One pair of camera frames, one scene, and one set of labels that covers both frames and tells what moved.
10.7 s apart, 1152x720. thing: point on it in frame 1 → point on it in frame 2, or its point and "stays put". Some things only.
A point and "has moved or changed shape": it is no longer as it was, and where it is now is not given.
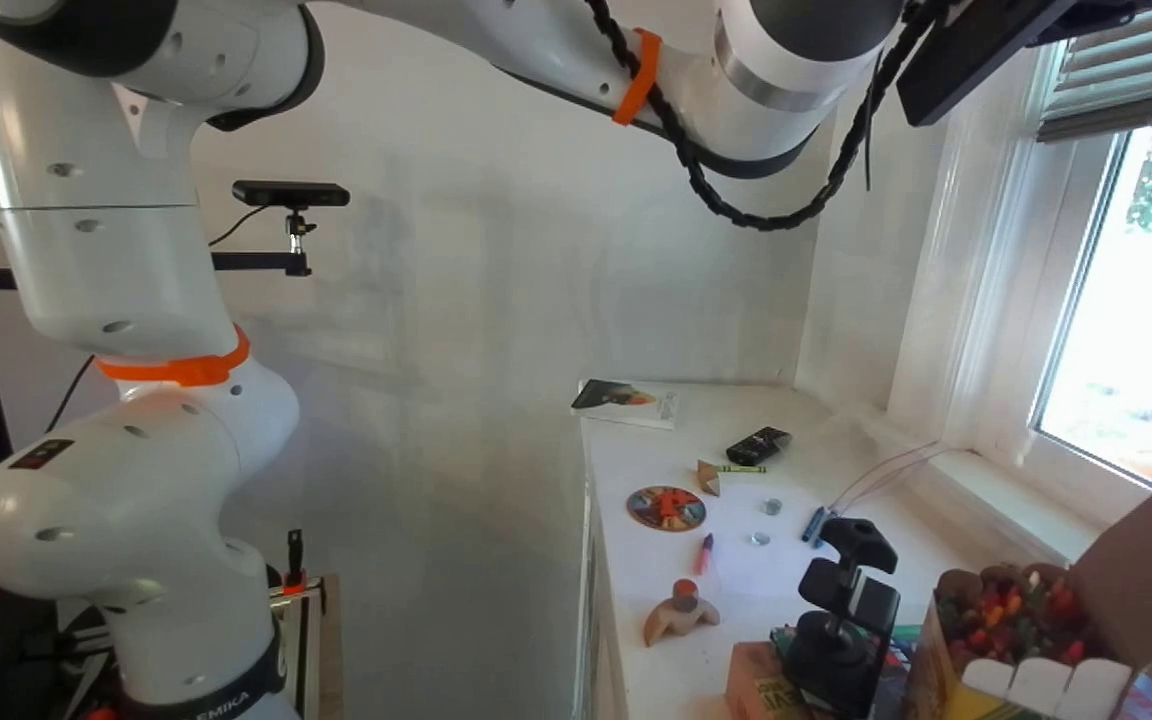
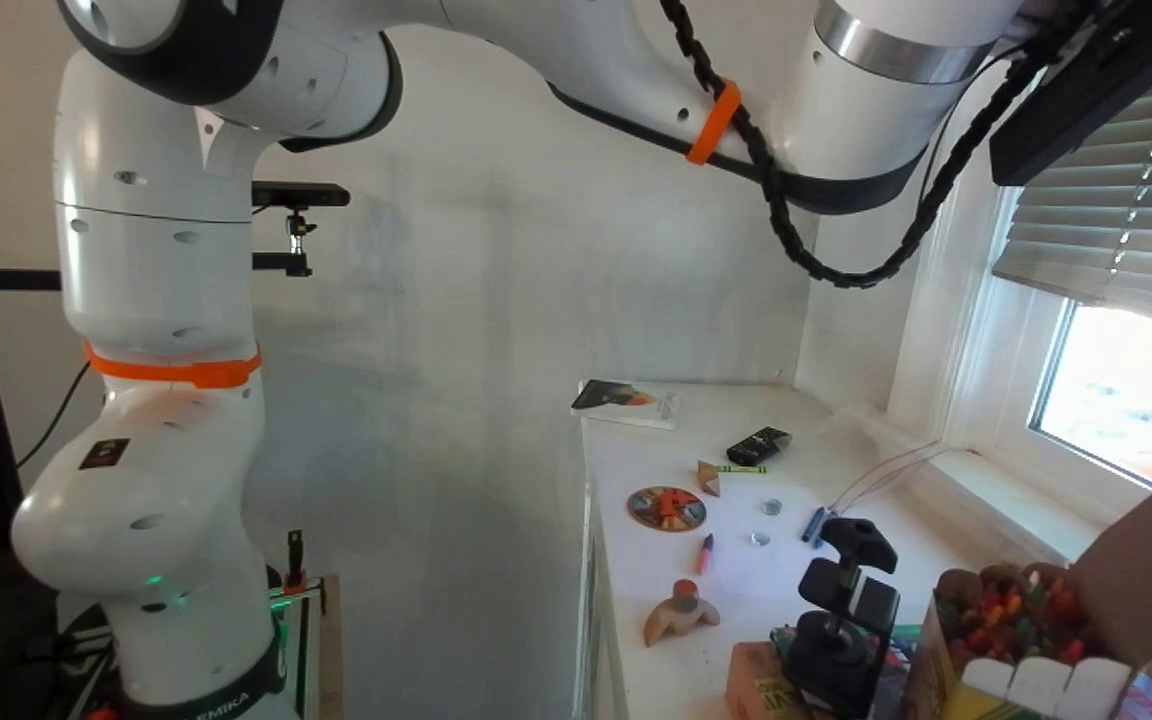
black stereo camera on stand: (297, 197) stays put
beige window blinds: (1147, 71) has moved or changed shape
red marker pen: (705, 555) stays put
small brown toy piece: (705, 478) stays put
